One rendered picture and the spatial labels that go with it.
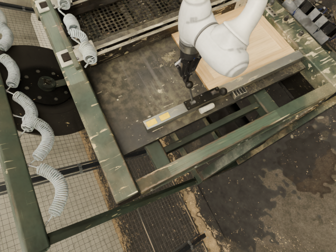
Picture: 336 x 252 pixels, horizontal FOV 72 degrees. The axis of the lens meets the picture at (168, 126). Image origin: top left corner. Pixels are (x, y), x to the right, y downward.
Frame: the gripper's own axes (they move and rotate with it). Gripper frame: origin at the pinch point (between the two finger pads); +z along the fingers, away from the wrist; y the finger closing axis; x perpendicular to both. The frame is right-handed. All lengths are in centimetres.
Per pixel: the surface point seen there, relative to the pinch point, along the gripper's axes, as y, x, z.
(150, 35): 0.8, -37.8, 8.6
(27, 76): 78, -71, 40
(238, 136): -9.9, 33.7, 10.5
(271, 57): -54, 3, 13
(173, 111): 10.3, 8.0, 11.4
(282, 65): -54, 11, 11
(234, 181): -57, 48, 190
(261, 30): -62, -16, 14
